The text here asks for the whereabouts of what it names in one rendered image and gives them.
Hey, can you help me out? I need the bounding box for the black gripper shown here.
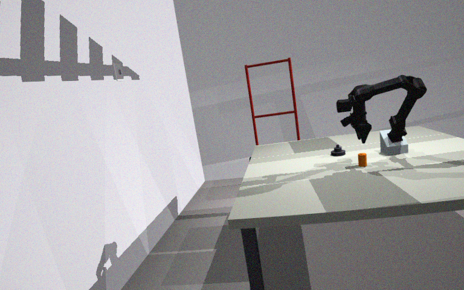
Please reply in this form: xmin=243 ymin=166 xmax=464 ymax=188
xmin=351 ymin=110 xmax=372 ymax=144

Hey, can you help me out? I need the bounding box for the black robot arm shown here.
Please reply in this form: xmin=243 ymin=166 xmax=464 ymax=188
xmin=337 ymin=75 xmax=427 ymax=143

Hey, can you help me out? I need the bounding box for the orange knob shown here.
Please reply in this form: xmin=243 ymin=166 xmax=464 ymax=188
xmin=358 ymin=153 xmax=367 ymax=167

